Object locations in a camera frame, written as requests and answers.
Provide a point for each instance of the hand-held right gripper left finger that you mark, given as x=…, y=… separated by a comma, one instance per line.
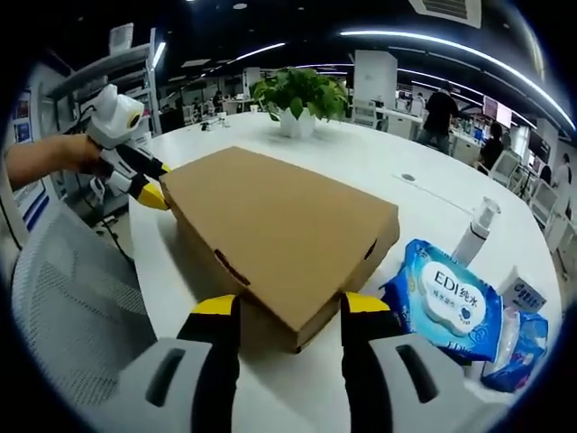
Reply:
x=133, y=406

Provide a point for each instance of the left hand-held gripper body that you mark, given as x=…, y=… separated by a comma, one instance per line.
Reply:
x=115, y=119

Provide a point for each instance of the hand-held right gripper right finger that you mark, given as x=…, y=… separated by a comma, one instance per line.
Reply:
x=381, y=383

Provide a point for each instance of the blue soft wipes pack item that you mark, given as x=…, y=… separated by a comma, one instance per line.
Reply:
x=446, y=297

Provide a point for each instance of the brown cardboard shoe box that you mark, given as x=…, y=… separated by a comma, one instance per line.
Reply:
x=279, y=225

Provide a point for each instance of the blue white plastic packet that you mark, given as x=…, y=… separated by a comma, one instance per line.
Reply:
x=518, y=352

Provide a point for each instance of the small white carton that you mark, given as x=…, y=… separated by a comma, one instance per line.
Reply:
x=525, y=288

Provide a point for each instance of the white box on shelf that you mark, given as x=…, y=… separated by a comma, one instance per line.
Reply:
x=121, y=38

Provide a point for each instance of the person's left hand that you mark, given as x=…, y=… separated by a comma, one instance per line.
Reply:
x=83, y=155

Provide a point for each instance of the grey metal shelf rack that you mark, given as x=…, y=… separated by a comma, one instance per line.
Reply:
x=126, y=63

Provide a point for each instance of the small device on table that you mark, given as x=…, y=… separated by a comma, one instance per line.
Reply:
x=213, y=124

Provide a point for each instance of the grey mesh office chair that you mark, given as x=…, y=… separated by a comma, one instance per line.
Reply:
x=67, y=293

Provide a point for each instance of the short ceiling light strip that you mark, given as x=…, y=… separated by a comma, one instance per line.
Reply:
x=257, y=52

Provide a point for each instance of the green plant in white pot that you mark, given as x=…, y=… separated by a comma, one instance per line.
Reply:
x=299, y=97

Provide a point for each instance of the white office chair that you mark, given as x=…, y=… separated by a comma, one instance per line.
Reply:
x=544, y=203
x=505, y=167

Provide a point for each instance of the pink lit monitor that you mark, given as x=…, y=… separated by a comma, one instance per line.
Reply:
x=496, y=110

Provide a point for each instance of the long curved ceiling light strip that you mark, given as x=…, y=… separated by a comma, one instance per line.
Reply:
x=451, y=45

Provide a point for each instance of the ceiling air vent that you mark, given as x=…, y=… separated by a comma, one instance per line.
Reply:
x=446, y=9

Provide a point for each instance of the blue framed wall board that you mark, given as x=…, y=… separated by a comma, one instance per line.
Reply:
x=24, y=131

